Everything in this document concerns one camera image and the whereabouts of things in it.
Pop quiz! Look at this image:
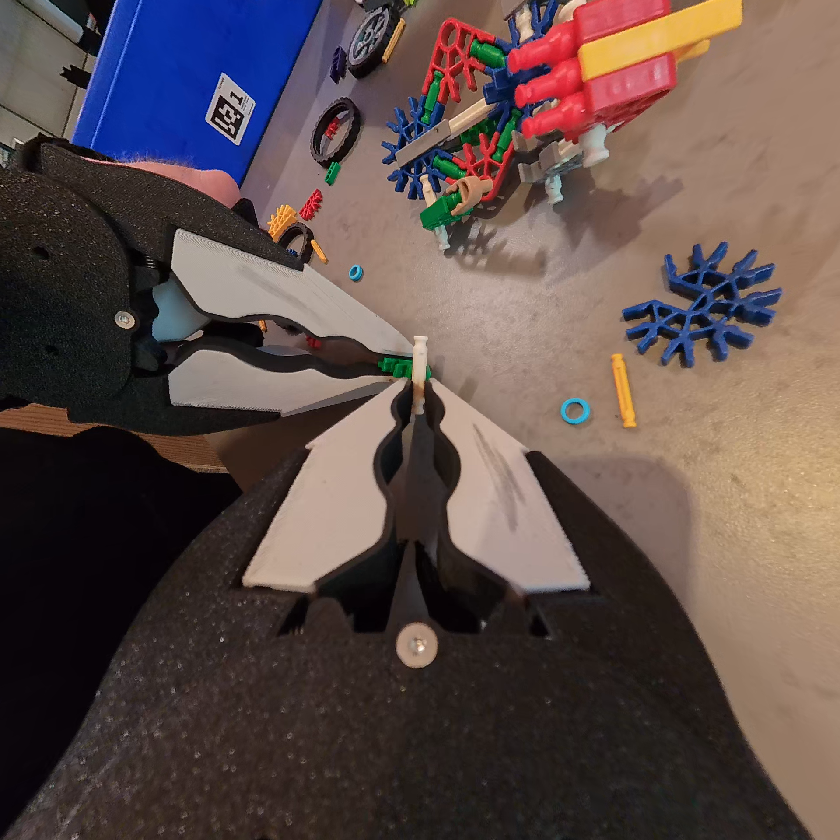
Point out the black toy tire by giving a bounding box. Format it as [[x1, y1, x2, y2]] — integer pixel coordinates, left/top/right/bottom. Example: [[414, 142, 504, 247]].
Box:
[[311, 96, 363, 168], [279, 224, 322, 263], [346, 0, 408, 80]]

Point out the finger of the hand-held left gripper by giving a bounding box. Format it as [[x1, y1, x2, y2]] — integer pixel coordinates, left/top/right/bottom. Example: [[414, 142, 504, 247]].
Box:
[[171, 230, 418, 358], [168, 344, 401, 418]]

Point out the short white rod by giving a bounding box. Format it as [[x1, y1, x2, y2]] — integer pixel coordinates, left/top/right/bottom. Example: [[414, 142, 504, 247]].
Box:
[[411, 338, 431, 418]]

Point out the colourful toy construction model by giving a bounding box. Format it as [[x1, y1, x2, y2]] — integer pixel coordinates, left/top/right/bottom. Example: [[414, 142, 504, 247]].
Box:
[[381, 0, 745, 250]]

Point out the blue snowflake connector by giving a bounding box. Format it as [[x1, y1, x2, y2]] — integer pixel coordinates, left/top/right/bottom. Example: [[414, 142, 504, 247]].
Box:
[[621, 241, 784, 368]]

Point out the person's left hand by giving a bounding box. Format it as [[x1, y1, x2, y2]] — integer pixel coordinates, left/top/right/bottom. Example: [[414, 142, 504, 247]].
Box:
[[125, 158, 246, 208]]

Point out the brown wooden box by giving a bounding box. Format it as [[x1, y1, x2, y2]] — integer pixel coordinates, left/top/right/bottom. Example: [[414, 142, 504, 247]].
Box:
[[0, 405, 231, 473]]

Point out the blue plastic bin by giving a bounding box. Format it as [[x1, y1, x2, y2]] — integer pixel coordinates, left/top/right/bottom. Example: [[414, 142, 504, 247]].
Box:
[[73, 0, 325, 185]]

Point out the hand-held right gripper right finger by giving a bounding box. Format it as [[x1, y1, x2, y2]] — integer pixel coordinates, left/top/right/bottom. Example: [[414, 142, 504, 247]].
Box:
[[420, 381, 588, 605]]

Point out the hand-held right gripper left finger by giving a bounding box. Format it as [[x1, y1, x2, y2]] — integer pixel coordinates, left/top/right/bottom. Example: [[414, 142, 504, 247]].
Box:
[[243, 381, 418, 602]]

